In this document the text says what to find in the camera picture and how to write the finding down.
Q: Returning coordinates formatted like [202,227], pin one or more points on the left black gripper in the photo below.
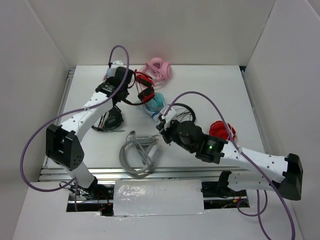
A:
[109,80]

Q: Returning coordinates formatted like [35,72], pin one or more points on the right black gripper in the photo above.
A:
[165,132]

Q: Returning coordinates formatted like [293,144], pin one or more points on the red black headphones with cable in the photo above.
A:
[144,80]

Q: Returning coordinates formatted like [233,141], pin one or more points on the grey headphones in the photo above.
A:
[143,146]

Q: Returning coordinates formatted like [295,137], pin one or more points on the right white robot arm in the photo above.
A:
[283,174]

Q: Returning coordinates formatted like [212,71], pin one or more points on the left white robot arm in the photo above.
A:
[63,142]

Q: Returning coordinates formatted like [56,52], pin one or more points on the small black headphones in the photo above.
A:
[188,112]

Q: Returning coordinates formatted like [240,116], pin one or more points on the teal white cat-ear headphones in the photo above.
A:
[154,106]

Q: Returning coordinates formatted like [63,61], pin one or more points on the pink round headphones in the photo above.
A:
[159,70]

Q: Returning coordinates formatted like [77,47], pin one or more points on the black gaming headset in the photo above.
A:
[110,121]

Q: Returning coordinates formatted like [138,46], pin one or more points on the silver foil sheet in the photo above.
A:
[158,198]

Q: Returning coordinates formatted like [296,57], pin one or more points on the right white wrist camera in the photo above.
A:
[167,114]

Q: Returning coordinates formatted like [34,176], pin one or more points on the aluminium rail frame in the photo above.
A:
[210,91]

